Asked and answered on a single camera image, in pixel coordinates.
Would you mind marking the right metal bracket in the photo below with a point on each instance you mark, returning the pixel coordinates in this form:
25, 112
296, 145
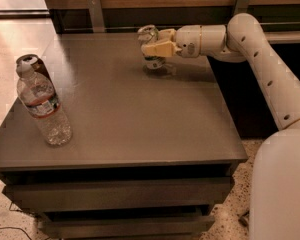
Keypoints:
240, 6

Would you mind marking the white power strip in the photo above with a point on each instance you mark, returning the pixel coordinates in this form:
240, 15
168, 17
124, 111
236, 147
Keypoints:
244, 219

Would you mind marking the white green 7up can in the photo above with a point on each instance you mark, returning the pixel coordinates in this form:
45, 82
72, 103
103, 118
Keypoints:
147, 37

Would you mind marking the grey drawer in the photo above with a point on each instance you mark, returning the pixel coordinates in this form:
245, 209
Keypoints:
119, 194
129, 228

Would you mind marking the brown soda can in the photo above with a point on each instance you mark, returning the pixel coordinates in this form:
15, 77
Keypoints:
36, 62

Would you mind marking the lower grey drawer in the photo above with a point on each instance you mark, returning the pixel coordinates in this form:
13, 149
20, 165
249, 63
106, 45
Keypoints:
129, 228

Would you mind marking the clear plastic water bottle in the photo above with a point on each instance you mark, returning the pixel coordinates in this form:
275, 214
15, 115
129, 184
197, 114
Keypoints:
39, 97

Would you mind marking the metal bracket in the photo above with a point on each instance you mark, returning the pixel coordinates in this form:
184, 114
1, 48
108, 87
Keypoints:
240, 6
96, 16

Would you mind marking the wooden wall shelf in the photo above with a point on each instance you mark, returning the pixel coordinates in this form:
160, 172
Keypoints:
127, 15

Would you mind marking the left metal bracket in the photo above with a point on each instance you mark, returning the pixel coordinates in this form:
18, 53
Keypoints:
96, 16

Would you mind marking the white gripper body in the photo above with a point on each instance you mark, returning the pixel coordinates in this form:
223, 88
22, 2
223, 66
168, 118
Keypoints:
187, 40

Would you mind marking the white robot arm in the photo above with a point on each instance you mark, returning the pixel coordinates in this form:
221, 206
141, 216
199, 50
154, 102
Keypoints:
274, 212

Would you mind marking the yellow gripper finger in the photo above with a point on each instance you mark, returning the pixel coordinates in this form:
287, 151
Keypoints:
163, 48
167, 34

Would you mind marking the upper grey drawer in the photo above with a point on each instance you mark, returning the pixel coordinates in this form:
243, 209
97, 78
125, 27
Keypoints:
119, 194

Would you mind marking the grey drawer cabinet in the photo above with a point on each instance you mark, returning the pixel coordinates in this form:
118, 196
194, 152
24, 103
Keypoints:
128, 125

